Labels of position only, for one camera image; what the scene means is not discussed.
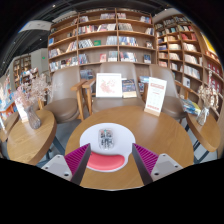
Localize wide wooden bookshelf unit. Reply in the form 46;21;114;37
47;8;156;73

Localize blue orange display stand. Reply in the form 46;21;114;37
0;73;18;121

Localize brown wooden armchair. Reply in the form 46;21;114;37
43;65;88;124
81;61;149;116
143;63;188;122

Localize transparent computer mouse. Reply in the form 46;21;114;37
98;128;115;150

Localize white framed picture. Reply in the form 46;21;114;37
95;72;123;99

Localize round wooden side table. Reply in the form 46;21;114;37
184;111;223;164
6;109;66;167
0;111;20;159

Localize white hanging ceiling sign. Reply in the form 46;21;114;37
18;19;53;33

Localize dark cover book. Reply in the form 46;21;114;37
121;78;138;99

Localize stack of colourful books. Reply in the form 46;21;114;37
181;98;202;117

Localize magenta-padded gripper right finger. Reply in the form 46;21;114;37
131;143;184;186

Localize small distant bookshelf unit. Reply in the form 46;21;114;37
13;54;40;88

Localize white sign in wooden stand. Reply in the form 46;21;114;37
143;76;168;118

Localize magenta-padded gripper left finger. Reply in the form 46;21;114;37
41;143;92;186

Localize white mouse pad red rest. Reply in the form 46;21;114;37
79;122;137;173

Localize thin blue books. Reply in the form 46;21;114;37
138;75;150;84

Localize small white table sign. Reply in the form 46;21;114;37
14;99;29;124

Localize curved wooden bookshelf unit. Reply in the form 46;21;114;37
153;13;224;134

